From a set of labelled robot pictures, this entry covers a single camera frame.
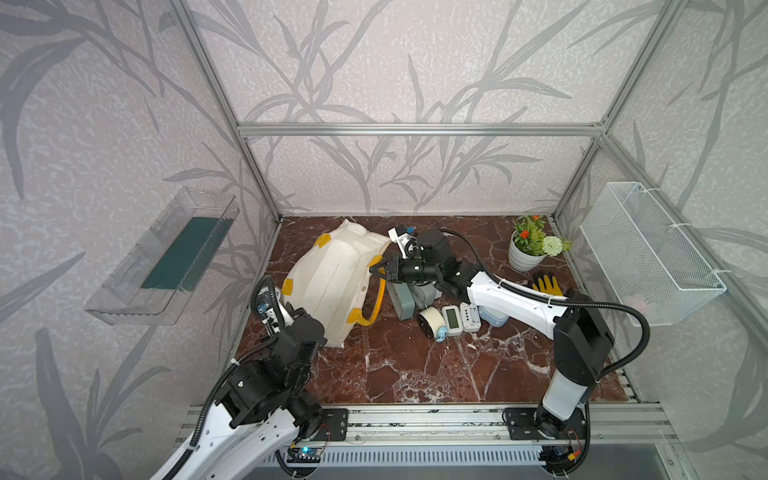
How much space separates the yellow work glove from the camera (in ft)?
3.22

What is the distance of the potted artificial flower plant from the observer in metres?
0.93

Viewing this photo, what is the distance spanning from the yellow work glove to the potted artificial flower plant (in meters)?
0.06

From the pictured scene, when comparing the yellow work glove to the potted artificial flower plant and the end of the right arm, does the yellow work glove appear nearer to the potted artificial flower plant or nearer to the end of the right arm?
the potted artificial flower plant
